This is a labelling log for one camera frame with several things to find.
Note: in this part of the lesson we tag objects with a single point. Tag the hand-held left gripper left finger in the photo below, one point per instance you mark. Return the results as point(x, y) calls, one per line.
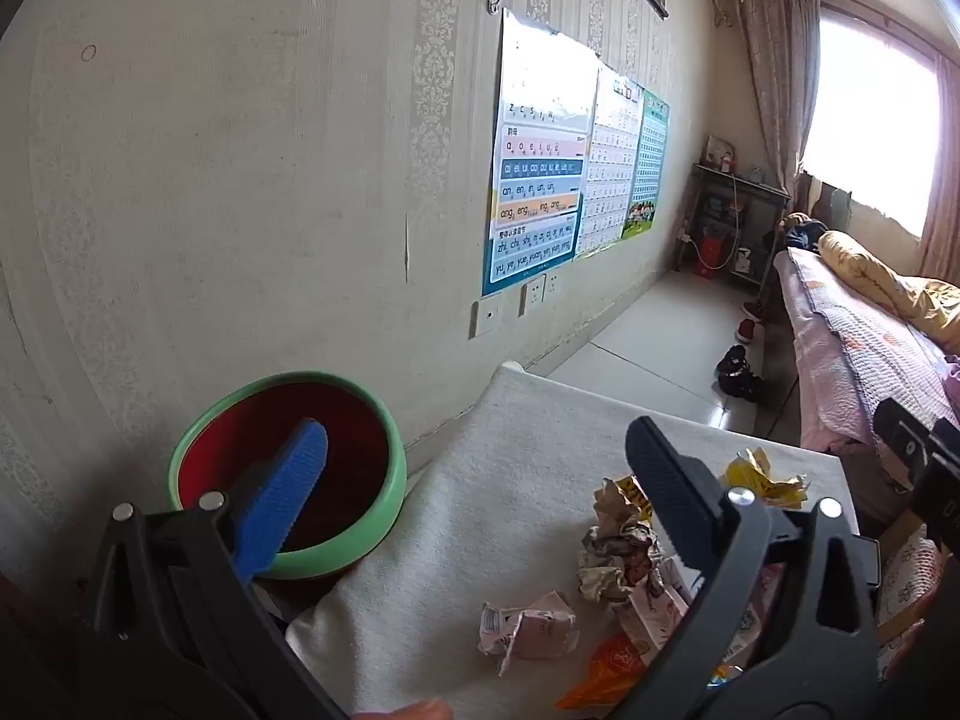
point(289, 495)

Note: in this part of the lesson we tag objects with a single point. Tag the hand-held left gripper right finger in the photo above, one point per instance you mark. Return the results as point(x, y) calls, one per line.
point(664, 480)

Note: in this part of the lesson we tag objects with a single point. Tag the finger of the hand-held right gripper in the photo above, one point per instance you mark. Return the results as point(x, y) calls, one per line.
point(904, 442)

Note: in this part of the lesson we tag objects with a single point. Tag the yellow snack wrapper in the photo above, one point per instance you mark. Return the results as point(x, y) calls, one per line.
point(636, 499)

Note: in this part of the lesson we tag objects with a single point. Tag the green bin with red inside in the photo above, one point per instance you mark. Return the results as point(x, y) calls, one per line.
point(360, 517)

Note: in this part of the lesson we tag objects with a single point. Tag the brown paper wrapper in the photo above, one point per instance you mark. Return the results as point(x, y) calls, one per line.
point(611, 547)

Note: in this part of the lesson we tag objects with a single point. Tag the yellow carton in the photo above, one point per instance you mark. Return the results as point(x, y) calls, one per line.
point(761, 481)

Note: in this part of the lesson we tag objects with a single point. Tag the pink snack packet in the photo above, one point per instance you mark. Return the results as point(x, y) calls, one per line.
point(660, 604)

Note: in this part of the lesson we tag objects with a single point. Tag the white milk carton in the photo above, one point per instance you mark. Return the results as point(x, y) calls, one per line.
point(750, 626)

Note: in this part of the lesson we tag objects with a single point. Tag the pink carton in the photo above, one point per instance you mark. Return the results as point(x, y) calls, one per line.
point(525, 626)

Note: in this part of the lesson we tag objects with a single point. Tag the orange snack wrapper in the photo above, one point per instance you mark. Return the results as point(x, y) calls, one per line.
point(604, 675)

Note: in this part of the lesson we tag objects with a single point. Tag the bed with pink sheet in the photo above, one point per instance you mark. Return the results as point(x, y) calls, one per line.
point(847, 360)

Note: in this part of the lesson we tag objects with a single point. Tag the floral cushion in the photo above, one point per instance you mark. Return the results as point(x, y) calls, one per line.
point(911, 585)

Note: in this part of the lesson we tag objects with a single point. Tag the pair of black shoes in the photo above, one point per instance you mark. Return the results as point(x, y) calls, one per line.
point(739, 375)

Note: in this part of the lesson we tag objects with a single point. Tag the yellow quilt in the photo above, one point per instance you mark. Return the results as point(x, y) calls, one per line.
point(877, 277)

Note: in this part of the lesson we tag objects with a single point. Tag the red shoe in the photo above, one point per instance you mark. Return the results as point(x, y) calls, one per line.
point(746, 331)
point(751, 310)

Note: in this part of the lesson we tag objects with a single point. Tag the red bucket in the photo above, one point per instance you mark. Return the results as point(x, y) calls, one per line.
point(707, 255)

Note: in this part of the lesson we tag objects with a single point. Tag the dark clothes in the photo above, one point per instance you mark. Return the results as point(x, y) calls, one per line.
point(804, 234)

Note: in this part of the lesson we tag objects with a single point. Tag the dark metal rack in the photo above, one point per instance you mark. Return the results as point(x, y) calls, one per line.
point(739, 191)

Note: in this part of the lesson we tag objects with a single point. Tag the window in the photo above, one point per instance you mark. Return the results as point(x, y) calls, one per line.
point(870, 112)

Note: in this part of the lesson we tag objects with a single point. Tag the patterned curtain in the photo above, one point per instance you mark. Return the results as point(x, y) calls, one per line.
point(776, 75)

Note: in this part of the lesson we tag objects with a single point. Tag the white wall socket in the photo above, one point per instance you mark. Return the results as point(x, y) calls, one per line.
point(551, 284)
point(532, 296)

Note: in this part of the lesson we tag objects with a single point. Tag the white wall plate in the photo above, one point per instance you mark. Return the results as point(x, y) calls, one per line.
point(485, 319)

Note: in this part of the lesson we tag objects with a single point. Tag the green chart wall poster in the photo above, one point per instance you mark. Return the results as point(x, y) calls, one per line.
point(649, 165)

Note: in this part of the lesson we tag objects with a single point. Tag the white chart wall poster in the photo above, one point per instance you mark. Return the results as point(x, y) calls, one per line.
point(611, 165)

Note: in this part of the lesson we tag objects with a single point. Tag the blue bordered wall poster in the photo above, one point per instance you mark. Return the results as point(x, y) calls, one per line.
point(536, 165)

